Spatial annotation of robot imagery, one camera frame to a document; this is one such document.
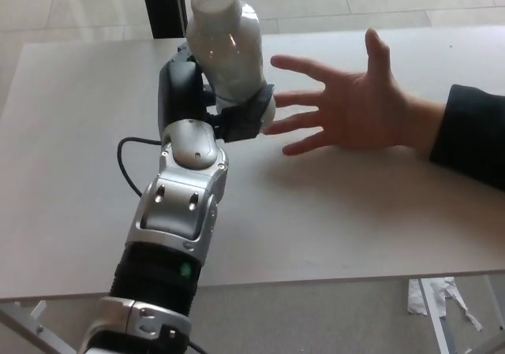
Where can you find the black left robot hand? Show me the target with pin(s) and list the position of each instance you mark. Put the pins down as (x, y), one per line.
(179, 94)

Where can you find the person's bare hand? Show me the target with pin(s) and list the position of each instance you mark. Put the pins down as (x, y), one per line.
(363, 105)

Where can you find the white plastic bottle with cap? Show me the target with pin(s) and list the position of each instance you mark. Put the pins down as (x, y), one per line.
(233, 50)

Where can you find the person's dark sleeved forearm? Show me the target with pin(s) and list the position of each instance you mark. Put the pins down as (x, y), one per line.
(473, 137)

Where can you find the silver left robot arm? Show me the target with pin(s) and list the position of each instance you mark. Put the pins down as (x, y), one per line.
(177, 196)

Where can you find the crumpled white paper scrap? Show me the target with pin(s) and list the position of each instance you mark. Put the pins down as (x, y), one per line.
(416, 300)

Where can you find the white slanted table leg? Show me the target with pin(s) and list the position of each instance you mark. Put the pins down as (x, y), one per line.
(436, 318)

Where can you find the black vertical post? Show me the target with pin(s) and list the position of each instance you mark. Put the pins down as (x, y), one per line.
(163, 11)

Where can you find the grey diagonal table frame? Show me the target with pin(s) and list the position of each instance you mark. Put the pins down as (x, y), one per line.
(27, 330)

